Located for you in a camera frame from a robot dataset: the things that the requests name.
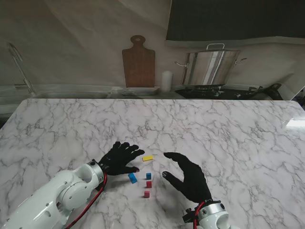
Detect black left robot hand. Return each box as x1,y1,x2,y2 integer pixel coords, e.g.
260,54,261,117
99,141,145,177

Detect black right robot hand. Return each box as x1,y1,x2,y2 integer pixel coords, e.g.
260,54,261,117
161,152,213,205

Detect stack of white plates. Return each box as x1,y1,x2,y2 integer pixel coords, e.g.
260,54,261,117
118,87,161,96

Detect steel sink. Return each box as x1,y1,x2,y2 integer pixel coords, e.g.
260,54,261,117
33,92,112,99

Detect black gas stove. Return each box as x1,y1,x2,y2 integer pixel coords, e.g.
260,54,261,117
175,84,253,100

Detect white candle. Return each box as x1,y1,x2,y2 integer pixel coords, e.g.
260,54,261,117
161,70,173,93

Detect brown wooden cutting board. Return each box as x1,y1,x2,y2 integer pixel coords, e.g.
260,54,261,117
122,35,156,88

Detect large steel stock pot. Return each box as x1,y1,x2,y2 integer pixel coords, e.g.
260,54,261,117
175,43,248,86

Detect black pan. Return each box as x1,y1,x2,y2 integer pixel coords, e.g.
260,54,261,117
249,83,283,100

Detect chrome faucet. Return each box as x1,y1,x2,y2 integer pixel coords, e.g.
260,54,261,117
8,42,36,96

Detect dark range hood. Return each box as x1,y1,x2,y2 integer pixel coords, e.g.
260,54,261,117
165,0,305,48

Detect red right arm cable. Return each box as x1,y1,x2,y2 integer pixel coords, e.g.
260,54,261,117
193,201,206,229

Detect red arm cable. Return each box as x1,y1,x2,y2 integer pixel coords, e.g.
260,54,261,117
64,172,108,229
193,201,206,229

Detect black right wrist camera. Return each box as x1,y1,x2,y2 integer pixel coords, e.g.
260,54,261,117
182,208,199,224

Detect red left arm cable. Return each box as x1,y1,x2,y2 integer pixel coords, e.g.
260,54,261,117
64,172,108,229

